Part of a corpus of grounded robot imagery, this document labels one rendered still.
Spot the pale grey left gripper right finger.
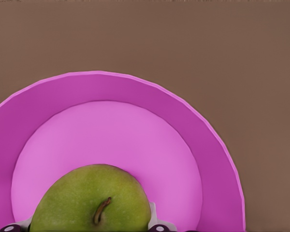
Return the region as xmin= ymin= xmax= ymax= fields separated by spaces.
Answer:
xmin=147 ymin=201 xmax=177 ymax=232

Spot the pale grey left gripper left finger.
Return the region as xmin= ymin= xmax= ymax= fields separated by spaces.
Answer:
xmin=0 ymin=216 xmax=33 ymax=232

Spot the green apple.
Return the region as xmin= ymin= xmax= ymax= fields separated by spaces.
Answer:
xmin=29 ymin=164 xmax=152 ymax=232

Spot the pink round plate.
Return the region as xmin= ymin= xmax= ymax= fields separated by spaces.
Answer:
xmin=0 ymin=70 xmax=247 ymax=232

